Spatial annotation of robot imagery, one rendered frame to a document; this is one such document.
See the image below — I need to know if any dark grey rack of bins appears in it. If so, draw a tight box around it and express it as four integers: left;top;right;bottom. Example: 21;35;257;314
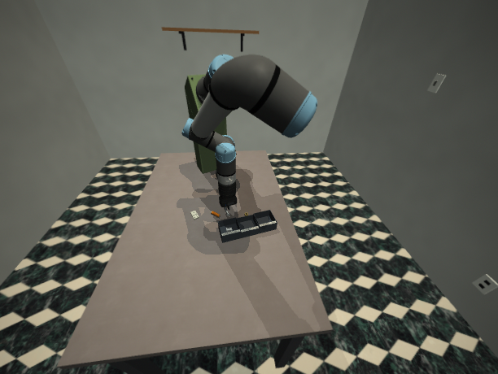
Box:
218;210;277;243

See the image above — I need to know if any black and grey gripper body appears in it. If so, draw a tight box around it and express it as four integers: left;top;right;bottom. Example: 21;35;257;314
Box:
216;170;237;207

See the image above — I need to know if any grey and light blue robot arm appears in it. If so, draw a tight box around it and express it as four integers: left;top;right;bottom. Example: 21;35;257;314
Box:
181;54;317;176

